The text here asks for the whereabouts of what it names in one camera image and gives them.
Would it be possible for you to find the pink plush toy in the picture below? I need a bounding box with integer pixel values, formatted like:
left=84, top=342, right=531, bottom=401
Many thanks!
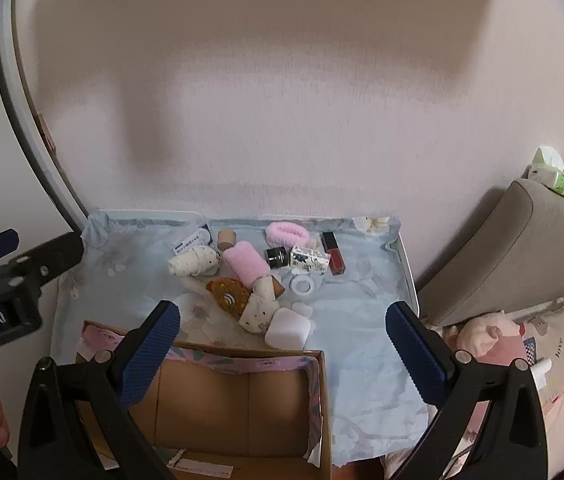
left=442, top=310, right=525, bottom=366

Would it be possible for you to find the red lip gloss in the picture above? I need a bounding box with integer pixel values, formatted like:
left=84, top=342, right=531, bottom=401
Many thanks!
left=320, top=231, right=347, bottom=276

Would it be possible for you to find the pink fluffy scrunchie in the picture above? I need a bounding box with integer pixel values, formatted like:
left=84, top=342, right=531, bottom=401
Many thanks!
left=264, top=221, right=310, bottom=247

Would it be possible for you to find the cream dotted sock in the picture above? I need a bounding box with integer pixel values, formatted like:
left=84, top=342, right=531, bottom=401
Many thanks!
left=239, top=277, right=285, bottom=336
left=168, top=245, right=223, bottom=278

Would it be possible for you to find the small printed carton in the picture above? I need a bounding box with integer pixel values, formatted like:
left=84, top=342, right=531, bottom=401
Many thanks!
left=289, top=245, right=331, bottom=273

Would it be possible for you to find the blue floral tablecloth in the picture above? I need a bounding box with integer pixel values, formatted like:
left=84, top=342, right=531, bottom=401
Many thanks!
left=52, top=210, right=430, bottom=466

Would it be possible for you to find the white desktop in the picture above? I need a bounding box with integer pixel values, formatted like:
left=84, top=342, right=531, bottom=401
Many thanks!
left=94, top=208, right=421, bottom=320

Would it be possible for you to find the pink printed pillow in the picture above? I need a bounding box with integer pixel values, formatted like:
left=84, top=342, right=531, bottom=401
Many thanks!
left=387, top=300, right=564, bottom=480

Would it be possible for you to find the clear plastic package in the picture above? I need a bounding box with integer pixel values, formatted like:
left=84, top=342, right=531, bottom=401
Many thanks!
left=172, top=225, right=213, bottom=256

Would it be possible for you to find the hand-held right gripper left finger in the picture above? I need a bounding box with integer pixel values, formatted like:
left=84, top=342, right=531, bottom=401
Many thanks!
left=17, top=300, right=183, bottom=480

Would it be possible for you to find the white curved frame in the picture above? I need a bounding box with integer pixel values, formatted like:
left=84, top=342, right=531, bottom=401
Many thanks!
left=0, top=0, right=88, bottom=233

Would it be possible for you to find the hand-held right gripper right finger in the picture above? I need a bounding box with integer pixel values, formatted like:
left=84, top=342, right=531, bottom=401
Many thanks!
left=384, top=301, right=550, bottom=480

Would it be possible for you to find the white sponge block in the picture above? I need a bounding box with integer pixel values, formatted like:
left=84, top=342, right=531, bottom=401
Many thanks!
left=264, top=307, right=313, bottom=350

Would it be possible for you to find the pink fluffy towel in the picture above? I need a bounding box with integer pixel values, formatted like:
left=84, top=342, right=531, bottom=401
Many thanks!
left=223, top=241, right=271, bottom=286

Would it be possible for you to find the cardboard box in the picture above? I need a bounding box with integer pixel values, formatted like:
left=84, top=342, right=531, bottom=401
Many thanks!
left=74, top=320, right=333, bottom=480

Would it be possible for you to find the white tape ring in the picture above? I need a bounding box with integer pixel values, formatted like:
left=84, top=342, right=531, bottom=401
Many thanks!
left=289, top=274, right=317, bottom=297

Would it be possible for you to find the grey sofa cushion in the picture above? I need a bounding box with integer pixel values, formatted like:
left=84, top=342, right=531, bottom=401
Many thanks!
left=419, top=179, right=564, bottom=328

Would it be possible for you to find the brown plush bear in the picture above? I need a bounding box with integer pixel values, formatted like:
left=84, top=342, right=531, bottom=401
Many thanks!
left=205, top=278, right=253, bottom=317

